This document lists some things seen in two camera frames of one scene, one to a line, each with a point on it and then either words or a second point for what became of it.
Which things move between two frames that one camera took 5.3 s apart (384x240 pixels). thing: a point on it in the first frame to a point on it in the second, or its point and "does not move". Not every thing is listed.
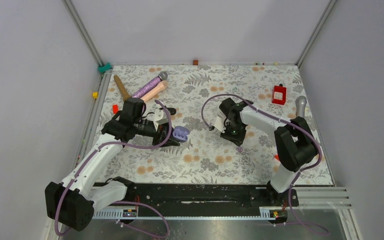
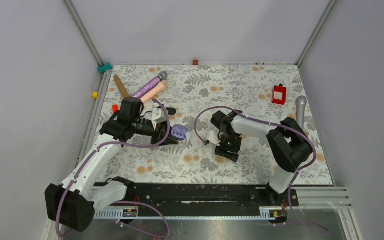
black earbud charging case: (172, 111) does not move
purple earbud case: (181, 133) does not move
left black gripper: (160, 134) does not move
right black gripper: (238, 140) to (222, 151)
